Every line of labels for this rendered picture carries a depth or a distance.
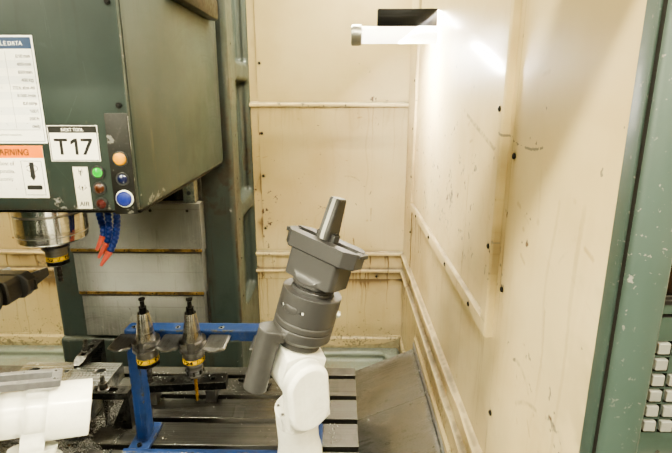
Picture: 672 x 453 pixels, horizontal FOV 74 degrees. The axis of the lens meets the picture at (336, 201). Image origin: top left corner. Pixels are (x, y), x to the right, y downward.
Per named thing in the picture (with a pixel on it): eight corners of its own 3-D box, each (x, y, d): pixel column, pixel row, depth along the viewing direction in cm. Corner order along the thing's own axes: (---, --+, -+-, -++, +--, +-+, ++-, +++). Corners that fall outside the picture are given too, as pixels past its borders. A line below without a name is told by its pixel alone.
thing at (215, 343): (223, 354, 103) (223, 350, 102) (200, 353, 103) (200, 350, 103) (230, 337, 109) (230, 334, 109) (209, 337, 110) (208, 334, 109)
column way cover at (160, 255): (209, 338, 167) (199, 203, 155) (82, 337, 168) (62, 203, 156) (212, 331, 172) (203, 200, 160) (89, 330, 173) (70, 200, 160)
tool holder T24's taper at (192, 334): (203, 333, 108) (201, 307, 107) (201, 342, 104) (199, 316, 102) (183, 334, 107) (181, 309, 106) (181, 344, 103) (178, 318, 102)
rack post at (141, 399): (148, 452, 114) (136, 347, 107) (127, 452, 114) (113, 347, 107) (163, 424, 124) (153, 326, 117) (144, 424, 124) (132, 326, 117)
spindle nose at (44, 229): (98, 227, 123) (93, 184, 120) (75, 246, 108) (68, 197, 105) (35, 230, 121) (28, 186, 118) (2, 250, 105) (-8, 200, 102)
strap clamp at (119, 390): (132, 428, 122) (126, 380, 119) (83, 428, 122) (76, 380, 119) (137, 420, 125) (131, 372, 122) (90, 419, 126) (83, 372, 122)
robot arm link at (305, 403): (329, 359, 63) (333, 432, 68) (299, 327, 70) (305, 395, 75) (287, 378, 60) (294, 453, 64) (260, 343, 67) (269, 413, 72)
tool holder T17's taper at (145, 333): (159, 333, 108) (156, 308, 106) (150, 343, 104) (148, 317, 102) (141, 333, 108) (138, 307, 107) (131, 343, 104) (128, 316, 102)
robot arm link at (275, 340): (346, 329, 65) (325, 399, 66) (310, 296, 73) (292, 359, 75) (277, 332, 58) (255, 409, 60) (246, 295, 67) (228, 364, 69)
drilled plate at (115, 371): (82, 431, 116) (80, 415, 114) (-29, 430, 116) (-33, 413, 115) (124, 376, 138) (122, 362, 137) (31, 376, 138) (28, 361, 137)
